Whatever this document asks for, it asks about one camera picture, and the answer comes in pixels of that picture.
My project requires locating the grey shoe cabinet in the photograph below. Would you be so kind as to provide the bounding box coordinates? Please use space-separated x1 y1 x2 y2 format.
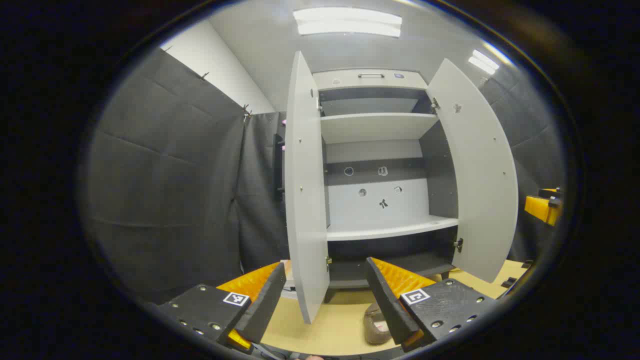
312 69 463 303

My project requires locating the brown fuzzy shoe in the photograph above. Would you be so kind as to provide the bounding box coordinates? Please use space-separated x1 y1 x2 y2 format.
363 301 393 346

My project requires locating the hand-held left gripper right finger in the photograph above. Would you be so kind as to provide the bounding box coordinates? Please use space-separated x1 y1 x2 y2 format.
365 256 497 352

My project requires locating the small ceiling light panel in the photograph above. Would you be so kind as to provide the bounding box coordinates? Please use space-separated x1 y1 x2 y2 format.
468 49 500 76

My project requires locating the grey cabinet door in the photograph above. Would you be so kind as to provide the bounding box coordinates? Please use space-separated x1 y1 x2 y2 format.
426 58 519 284
273 50 332 325

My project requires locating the large ceiling light panel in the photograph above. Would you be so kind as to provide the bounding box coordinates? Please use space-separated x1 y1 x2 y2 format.
293 7 403 38

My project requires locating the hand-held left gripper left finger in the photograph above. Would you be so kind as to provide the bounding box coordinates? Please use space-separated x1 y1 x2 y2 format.
157 261 288 353

